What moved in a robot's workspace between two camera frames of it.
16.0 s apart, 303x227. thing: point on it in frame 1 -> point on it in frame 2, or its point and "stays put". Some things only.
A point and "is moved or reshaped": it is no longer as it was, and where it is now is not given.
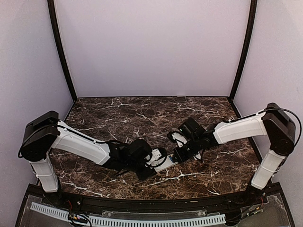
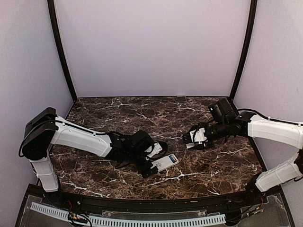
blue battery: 171,158 stays put
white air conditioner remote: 171,161 stays put
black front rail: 126,202 stays put
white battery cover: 198,155 is moved or reshaped
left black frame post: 54,21 stays put
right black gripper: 182,158 -> 207,145
